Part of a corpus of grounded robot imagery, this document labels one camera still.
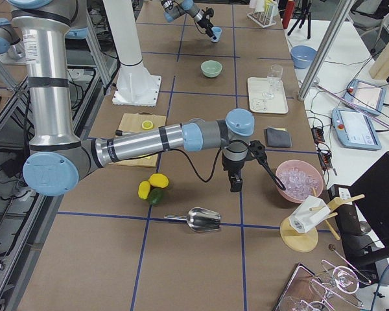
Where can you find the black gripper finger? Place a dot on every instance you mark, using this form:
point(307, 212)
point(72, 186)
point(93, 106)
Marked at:
point(209, 32)
point(279, 184)
point(235, 183)

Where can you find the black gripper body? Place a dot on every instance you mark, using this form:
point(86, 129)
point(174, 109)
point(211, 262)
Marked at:
point(206, 24)
point(232, 166)

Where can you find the light blue plastic cup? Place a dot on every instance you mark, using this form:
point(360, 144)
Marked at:
point(217, 32)

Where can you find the green ceramic bowl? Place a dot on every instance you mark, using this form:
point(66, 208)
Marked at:
point(211, 68)

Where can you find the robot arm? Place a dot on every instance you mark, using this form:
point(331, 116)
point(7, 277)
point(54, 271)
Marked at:
point(58, 158)
point(173, 10)

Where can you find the pink bowl of ice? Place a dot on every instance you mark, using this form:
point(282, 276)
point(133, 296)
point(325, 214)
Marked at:
point(300, 179)

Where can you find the metal ice scoop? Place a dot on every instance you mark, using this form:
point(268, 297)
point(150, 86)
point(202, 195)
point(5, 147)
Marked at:
point(199, 219)

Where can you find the blue bowl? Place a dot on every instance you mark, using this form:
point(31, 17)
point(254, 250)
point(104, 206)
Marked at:
point(302, 56)

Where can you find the grey folded cloth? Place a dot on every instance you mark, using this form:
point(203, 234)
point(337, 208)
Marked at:
point(277, 138)

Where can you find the cream bear tray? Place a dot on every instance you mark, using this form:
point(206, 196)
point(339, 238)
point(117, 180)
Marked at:
point(260, 102)

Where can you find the white paper carton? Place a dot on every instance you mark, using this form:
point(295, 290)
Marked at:
point(309, 214)

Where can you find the clear wine glass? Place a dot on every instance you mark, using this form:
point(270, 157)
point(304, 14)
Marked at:
point(273, 77)

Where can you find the yellow lemon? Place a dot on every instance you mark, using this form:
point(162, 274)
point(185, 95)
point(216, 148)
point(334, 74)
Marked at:
point(144, 189)
point(159, 180)

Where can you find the green lime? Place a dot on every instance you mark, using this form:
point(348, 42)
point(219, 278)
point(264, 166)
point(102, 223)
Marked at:
point(155, 196)

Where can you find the red bottle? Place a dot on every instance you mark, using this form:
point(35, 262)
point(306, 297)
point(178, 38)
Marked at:
point(288, 12)

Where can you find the wooden cup stand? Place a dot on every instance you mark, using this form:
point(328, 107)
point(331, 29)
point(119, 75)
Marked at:
point(306, 242)

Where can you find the lemon half slice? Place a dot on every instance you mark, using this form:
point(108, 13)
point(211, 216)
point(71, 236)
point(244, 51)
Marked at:
point(147, 125)

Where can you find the black tripod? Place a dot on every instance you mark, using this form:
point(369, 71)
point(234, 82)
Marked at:
point(305, 16)

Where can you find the near teach pendant tablet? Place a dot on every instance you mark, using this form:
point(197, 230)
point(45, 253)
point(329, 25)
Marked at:
point(355, 130)

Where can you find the teach pendant tablet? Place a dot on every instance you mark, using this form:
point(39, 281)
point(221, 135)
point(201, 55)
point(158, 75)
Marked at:
point(355, 130)
point(366, 96)

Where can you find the wooden cutting board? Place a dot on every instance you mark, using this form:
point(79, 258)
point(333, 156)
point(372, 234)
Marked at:
point(131, 122)

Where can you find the black laptop monitor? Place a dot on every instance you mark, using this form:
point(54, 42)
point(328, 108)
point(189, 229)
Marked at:
point(374, 185)

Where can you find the far teach pendant tablet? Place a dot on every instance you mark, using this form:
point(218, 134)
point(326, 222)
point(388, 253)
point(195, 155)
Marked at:
point(366, 96)

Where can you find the glass rack with glasses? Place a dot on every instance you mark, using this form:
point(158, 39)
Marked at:
point(333, 288)

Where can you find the white wire cup rack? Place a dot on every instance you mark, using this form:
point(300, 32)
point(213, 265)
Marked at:
point(264, 12)

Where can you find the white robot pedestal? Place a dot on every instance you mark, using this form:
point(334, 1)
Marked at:
point(135, 85)

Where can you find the aluminium frame post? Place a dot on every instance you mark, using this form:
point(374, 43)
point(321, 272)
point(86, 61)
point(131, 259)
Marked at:
point(328, 39)

